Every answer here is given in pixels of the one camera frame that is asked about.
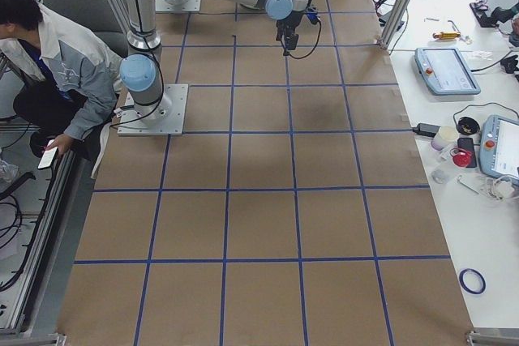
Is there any white smartphone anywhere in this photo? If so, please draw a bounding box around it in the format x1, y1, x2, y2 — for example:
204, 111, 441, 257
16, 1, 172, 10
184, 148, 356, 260
37, 147, 58, 170

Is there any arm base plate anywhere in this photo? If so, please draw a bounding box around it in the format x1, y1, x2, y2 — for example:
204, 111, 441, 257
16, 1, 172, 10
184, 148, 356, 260
155, 0, 201, 14
117, 83, 188, 137

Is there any teach pendant tablet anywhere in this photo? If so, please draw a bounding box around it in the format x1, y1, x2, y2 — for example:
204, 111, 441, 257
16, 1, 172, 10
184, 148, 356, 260
414, 47, 481, 96
479, 115, 519, 186

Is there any blue tape roll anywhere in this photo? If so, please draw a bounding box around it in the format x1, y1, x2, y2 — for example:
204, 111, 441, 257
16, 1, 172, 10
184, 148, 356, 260
458, 268, 487, 295

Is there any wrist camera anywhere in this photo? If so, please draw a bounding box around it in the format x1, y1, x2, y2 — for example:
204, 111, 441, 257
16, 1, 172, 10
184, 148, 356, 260
305, 6, 321, 25

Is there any gold wrapped tool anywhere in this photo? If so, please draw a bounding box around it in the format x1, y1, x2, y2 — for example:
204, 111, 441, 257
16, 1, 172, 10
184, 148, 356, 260
432, 32, 461, 41

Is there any red round lid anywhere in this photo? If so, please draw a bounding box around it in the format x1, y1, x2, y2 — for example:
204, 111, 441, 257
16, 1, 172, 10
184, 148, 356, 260
450, 148, 473, 168

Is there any white paper cup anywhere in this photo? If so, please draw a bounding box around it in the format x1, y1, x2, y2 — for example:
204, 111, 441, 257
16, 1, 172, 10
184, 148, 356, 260
431, 126, 459, 151

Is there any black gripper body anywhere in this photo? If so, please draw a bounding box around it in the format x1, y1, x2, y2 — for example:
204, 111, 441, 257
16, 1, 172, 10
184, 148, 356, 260
276, 11, 303, 45

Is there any person in white shirt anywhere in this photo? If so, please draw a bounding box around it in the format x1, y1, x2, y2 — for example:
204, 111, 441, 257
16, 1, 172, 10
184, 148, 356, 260
1, 0, 122, 162

